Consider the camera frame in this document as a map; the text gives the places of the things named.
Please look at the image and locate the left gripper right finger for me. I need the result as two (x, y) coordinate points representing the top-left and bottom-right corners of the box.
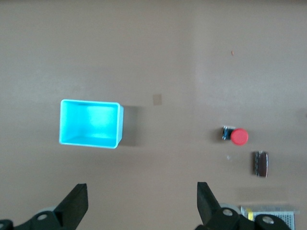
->
(195, 182), (296, 230)

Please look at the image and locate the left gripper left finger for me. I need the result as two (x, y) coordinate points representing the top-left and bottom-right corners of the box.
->
(0, 183), (89, 230)

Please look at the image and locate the red push button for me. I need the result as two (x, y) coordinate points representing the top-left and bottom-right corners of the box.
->
(220, 126), (249, 147)

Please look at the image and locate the brown cylindrical capacitor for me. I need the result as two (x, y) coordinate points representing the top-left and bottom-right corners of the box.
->
(253, 150), (269, 178)

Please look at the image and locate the metal mesh power supply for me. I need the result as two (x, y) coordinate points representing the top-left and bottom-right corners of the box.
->
(240, 204), (301, 230)

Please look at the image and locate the cyan plastic bin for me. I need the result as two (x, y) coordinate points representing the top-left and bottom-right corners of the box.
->
(58, 99), (125, 150)

